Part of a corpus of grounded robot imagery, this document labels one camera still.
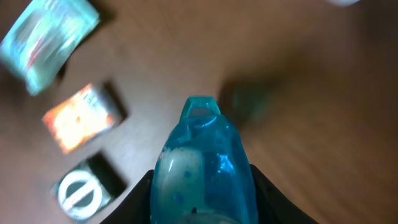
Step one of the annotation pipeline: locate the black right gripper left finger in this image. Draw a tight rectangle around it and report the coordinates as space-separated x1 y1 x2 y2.
100 170 154 224

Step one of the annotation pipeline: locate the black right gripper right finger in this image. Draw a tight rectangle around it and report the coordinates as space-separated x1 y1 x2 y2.
251 164 318 224

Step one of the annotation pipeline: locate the green round-logo box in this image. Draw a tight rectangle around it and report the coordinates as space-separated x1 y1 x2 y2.
50 152 127 223

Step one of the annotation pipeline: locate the blue liquid bottle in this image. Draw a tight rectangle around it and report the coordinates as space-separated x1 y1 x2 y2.
150 96 259 223

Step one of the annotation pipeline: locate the orange tissue pack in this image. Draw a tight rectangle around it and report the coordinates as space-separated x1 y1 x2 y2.
42 83 124 154

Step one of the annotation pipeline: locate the white green packet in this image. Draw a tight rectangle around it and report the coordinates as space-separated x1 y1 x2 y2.
1 0 100 95

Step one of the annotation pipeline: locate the white barcode scanner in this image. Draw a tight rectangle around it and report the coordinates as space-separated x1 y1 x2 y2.
327 0 359 7

